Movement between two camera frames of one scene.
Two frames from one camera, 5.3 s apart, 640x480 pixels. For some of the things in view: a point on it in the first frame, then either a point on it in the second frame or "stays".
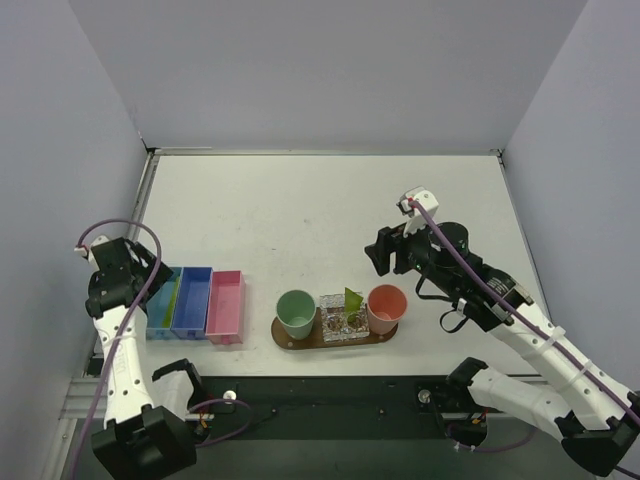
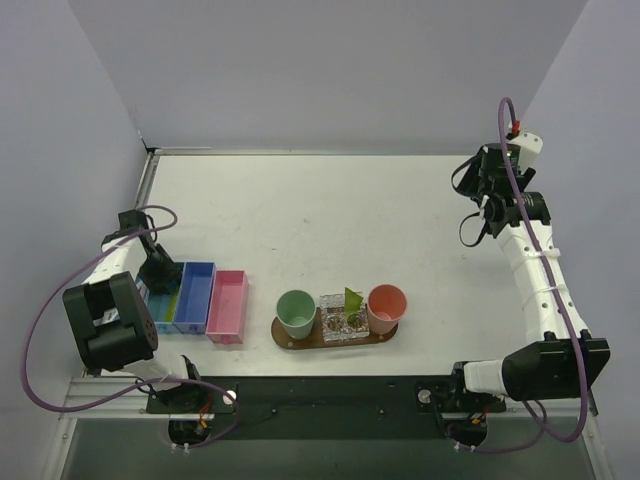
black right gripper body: (392, 246) -> (470, 176)
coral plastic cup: (386, 305) stays
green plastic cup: (295, 311) stays
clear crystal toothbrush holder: (338, 324) stays
